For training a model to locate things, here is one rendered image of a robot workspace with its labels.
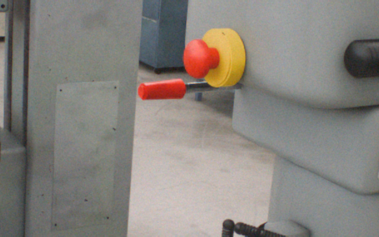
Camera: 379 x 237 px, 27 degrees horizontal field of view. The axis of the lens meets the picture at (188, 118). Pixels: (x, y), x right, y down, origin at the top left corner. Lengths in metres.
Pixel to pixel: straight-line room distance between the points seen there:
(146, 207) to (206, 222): 0.40
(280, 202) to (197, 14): 0.27
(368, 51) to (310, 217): 0.30
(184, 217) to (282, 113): 3.99
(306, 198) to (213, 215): 4.01
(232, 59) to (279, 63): 0.05
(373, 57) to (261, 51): 0.12
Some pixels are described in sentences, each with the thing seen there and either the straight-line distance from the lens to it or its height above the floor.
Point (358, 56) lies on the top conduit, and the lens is 0.74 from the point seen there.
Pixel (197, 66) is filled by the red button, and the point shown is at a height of 1.76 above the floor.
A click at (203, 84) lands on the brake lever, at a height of 1.70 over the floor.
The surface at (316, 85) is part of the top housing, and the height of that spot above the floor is 1.76.
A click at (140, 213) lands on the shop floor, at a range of 4.91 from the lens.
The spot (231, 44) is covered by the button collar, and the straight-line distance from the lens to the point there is 0.81.
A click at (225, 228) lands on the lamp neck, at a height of 1.58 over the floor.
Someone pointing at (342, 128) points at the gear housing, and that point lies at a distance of 0.85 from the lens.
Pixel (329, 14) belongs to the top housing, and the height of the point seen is 1.82.
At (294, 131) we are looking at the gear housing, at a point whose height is 1.67.
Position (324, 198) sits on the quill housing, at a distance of 0.94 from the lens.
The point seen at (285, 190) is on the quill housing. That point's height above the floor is 1.58.
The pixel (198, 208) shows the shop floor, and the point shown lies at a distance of 5.05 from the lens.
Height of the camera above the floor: 1.93
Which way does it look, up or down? 16 degrees down
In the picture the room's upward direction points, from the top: 5 degrees clockwise
